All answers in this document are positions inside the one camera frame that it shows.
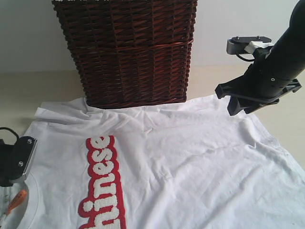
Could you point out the dark red wicker basket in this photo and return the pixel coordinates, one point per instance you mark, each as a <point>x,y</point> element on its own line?
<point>130,53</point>

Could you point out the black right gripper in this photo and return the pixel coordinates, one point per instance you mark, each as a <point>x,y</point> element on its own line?
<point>274,68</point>

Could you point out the white t-shirt red lettering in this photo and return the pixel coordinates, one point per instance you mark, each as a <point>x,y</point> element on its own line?
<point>171,166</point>

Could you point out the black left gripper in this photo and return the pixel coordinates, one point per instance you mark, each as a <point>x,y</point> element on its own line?
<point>16,160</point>

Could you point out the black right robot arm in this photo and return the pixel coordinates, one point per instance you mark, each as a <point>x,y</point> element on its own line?
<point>295,36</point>

